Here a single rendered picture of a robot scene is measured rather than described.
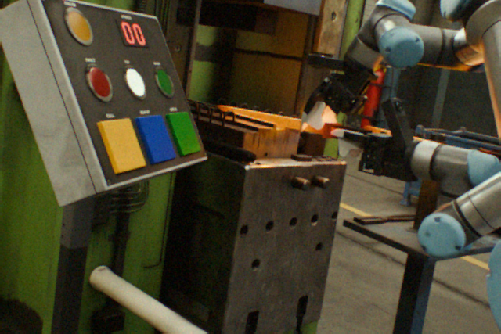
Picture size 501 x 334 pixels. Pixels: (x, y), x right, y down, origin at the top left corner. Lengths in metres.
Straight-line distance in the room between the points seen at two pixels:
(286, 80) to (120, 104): 0.92
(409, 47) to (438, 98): 9.59
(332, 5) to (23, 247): 1.06
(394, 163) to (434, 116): 9.52
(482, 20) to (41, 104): 0.57
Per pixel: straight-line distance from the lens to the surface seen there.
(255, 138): 1.42
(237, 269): 1.42
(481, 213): 1.07
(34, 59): 0.87
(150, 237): 1.49
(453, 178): 1.20
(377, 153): 1.28
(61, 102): 0.85
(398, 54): 1.19
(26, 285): 1.72
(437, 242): 1.07
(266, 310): 1.55
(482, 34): 0.81
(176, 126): 1.04
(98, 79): 0.89
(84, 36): 0.91
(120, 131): 0.88
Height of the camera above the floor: 1.17
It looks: 9 degrees down
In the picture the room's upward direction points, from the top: 9 degrees clockwise
